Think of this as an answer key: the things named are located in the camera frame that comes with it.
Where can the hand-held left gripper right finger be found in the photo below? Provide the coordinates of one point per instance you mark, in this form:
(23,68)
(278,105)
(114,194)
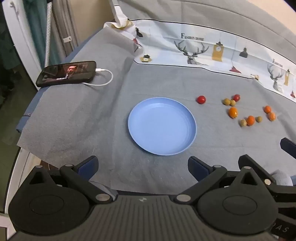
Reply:
(196,166)

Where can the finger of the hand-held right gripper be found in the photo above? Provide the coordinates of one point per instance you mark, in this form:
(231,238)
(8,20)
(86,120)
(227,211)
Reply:
(259,170)
(288,147)

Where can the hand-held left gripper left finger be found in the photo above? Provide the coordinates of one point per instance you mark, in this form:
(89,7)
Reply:
(89,165)

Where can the blue plastic plate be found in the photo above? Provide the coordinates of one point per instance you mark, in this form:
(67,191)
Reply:
(159,125)

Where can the red cherry tomato with stem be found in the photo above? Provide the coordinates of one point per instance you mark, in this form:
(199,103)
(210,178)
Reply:
(236,97)

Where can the blue bed sheet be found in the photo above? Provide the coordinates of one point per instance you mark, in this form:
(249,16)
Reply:
(22,125)

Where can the black smartphone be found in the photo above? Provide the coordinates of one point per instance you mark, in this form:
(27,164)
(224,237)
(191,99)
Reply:
(67,73)

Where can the white clip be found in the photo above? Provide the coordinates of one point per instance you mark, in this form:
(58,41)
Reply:
(66,39)

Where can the white deer printed cloth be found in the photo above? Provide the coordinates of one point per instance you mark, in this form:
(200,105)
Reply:
(166,37)

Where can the black and white patterned pole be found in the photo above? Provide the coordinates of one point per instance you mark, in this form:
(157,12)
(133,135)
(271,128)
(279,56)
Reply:
(47,34)

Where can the grey curtain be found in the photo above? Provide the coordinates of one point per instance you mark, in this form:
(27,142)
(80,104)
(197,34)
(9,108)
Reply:
(64,18)

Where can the teal hanging cloth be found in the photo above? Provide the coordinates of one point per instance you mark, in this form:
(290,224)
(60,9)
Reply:
(39,23)

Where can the grey quilt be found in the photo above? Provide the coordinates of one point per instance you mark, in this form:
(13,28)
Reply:
(208,11)

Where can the white door frame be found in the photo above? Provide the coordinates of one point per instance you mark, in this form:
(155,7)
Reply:
(20,41)

